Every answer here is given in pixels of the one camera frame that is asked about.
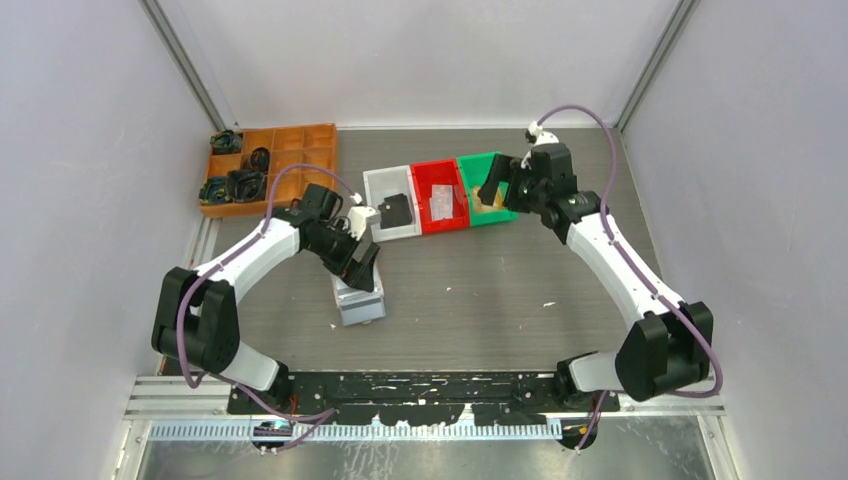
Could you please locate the card in red bin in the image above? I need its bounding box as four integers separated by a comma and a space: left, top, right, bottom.
429, 184, 454, 221

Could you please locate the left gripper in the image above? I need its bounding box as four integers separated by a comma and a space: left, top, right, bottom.
306, 219, 378, 290

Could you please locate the white plastic bin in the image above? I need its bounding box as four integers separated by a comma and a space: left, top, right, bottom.
362, 165, 422, 243

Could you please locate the pink leather card holder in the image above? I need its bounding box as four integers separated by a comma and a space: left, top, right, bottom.
331, 265, 386, 327

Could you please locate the black coiled strap small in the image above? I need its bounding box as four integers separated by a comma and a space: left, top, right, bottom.
245, 147, 271, 174

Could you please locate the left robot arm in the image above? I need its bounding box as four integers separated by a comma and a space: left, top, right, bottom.
151, 184, 380, 413

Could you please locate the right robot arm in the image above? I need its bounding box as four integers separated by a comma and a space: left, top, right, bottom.
477, 143, 714, 411

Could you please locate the red plastic bin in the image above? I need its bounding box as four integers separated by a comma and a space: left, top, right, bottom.
410, 158, 470, 235

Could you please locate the green patterned strap upper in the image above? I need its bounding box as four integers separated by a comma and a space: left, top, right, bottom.
209, 130, 244, 156

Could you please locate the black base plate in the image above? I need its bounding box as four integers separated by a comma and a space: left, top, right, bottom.
260, 371, 599, 427

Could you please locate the green patterned strap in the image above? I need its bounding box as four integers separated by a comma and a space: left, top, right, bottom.
209, 130, 244, 156
199, 176, 232, 205

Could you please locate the green patterned strap lower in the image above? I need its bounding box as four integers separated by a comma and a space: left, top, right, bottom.
199, 176, 232, 205

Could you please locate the green plastic bin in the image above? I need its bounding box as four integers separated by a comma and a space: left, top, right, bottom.
457, 152, 520, 228

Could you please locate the aluminium rail front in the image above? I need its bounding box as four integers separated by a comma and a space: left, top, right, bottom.
124, 372, 727, 444

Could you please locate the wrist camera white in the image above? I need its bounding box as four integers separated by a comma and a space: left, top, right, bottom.
520, 121, 561, 169
347, 193, 381, 240

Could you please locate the orange compartment tray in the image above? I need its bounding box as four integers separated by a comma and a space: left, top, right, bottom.
198, 123, 340, 218

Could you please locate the black coiled strap large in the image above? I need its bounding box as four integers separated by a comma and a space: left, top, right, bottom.
225, 169, 267, 203

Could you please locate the gold card in green bin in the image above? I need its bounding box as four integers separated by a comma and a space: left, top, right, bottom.
470, 187, 505, 215

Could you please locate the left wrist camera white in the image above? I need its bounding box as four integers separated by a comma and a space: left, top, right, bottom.
347, 193, 381, 240

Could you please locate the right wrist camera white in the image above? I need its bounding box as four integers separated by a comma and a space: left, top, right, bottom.
520, 121, 561, 169

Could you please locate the black card in white bin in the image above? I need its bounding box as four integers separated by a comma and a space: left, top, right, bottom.
378, 193, 414, 230

